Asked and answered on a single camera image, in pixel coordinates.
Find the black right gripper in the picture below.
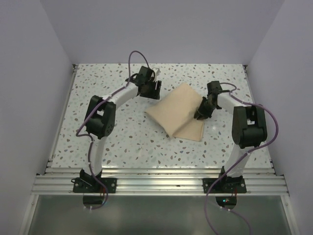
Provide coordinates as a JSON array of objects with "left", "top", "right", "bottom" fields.
[{"left": 195, "top": 96, "right": 218, "bottom": 120}]

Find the beige cloth mat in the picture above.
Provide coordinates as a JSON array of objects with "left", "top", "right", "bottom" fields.
[{"left": 145, "top": 83, "right": 204, "bottom": 141}]

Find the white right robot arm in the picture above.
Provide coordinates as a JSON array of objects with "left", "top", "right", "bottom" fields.
[{"left": 194, "top": 81, "right": 268, "bottom": 192}]

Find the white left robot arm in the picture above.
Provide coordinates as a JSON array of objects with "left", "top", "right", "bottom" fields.
[{"left": 80, "top": 66, "right": 161, "bottom": 192}]

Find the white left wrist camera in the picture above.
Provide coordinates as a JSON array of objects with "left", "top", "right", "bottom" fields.
[{"left": 152, "top": 67, "right": 160, "bottom": 81}]

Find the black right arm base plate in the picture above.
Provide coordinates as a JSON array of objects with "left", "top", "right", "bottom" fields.
[{"left": 202, "top": 177, "right": 247, "bottom": 194}]

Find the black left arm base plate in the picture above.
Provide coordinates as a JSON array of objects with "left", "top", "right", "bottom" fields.
[{"left": 71, "top": 170, "right": 117, "bottom": 193}]

